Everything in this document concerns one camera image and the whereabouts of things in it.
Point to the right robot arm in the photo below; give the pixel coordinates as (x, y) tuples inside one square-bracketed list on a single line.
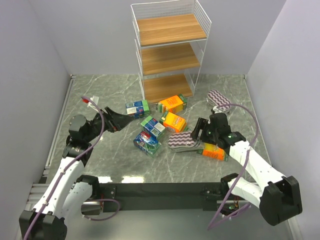
[(277, 196)]

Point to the blue green sponge pack upper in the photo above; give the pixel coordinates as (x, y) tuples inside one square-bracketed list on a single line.
[(137, 109)]

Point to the left aluminium rail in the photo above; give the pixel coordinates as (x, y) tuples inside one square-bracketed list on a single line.
[(31, 202)]

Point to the purple wavy sponge pack right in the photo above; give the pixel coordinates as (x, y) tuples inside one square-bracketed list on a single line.
[(215, 98)]

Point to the blue green sponge pack middle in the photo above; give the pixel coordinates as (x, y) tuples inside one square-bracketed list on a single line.
[(153, 127)]

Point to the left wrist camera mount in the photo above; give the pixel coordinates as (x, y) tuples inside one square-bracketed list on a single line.
[(92, 102)]

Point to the white wire shelf rack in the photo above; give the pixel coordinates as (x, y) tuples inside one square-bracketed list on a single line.
[(170, 8)]

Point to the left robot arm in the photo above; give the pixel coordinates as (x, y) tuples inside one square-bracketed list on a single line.
[(69, 188)]

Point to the blue green sponge pack lower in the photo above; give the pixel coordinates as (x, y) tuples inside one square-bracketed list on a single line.
[(147, 143)]

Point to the purple wavy sponge pack centre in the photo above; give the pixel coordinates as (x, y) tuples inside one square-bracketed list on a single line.
[(183, 142)]

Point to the orange sponge pack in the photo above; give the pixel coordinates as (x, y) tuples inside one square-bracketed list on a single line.
[(173, 104), (212, 151), (173, 122)]

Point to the middle wooden shelf board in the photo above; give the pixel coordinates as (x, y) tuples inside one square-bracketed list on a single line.
[(168, 58)]

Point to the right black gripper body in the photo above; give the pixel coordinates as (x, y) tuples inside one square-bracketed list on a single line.
[(200, 130)]

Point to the blue green sponge pack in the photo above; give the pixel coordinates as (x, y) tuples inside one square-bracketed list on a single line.
[(153, 127), (147, 143), (137, 109)]

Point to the top wooden shelf board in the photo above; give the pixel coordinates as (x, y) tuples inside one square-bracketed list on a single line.
[(169, 29)]

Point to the purple wavy sponge pack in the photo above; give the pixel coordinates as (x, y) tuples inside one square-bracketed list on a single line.
[(183, 142), (215, 98)]

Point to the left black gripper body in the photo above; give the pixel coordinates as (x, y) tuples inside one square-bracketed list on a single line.
[(110, 122)]

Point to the black base beam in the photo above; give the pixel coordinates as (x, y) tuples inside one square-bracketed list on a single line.
[(166, 196)]

